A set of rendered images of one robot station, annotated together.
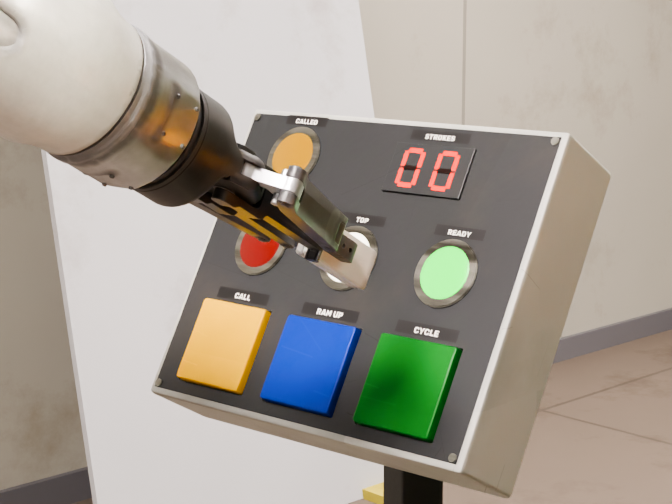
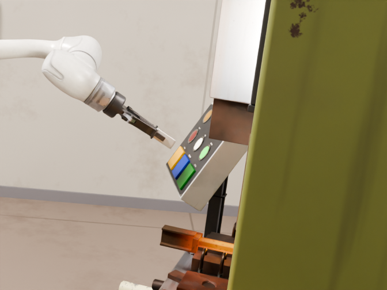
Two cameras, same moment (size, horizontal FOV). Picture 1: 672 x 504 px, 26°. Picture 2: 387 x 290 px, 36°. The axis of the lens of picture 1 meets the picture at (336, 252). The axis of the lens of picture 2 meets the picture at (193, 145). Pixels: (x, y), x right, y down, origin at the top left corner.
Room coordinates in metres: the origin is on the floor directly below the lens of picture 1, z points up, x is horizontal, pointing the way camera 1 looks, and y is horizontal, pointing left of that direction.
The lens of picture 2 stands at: (-0.29, -1.12, 1.57)
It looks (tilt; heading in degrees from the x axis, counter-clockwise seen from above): 15 degrees down; 37
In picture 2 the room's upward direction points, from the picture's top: 7 degrees clockwise
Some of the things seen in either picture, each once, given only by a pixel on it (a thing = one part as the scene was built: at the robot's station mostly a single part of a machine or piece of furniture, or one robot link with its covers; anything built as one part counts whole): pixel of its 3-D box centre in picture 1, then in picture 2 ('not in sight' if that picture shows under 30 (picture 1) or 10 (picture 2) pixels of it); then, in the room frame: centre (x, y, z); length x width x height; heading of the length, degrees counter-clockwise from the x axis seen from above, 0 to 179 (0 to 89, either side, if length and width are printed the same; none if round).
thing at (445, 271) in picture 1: (445, 273); (204, 152); (1.13, -0.09, 1.09); 0.05 x 0.03 x 0.04; 24
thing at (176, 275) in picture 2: not in sight; (178, 277); (0.70, -0.37, 0.92); 0.04 x 0.03 x 0.01; 94
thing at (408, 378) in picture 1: (409, 387); (186, 177); (1.09, -0.06, 1.01); 0.07 x 0.05 x 0.07; 49
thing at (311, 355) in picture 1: (312, 365); (181, 167); (1.16, 0.02, 1.01); 0.07 x 0.05 x 0.07; 49
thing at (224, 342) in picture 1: (226, 346); (177, 158); (1.22, 0.10, 1.01); 0.07 x 0.05 x 0.07; 49
